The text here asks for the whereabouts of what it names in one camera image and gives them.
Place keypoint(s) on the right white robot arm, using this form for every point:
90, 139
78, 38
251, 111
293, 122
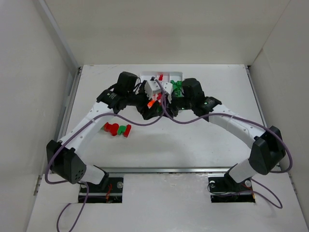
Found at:
266, 144

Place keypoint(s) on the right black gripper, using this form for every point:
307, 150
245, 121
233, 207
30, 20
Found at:
172, 109

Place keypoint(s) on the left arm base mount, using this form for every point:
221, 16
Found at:
112, 193

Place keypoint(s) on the aluminium rail front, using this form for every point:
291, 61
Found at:
156, 170

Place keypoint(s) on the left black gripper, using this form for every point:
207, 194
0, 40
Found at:
147, 111

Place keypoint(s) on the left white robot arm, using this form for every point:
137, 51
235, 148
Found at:
65, 156

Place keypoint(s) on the white three-compartment tray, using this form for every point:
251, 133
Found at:
161, 76

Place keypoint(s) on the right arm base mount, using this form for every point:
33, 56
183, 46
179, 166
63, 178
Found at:
224, 189

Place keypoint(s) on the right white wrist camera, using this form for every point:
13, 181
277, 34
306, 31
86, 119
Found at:
168, 88

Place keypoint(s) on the green red long lego assembly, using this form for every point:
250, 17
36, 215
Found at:
116, 129

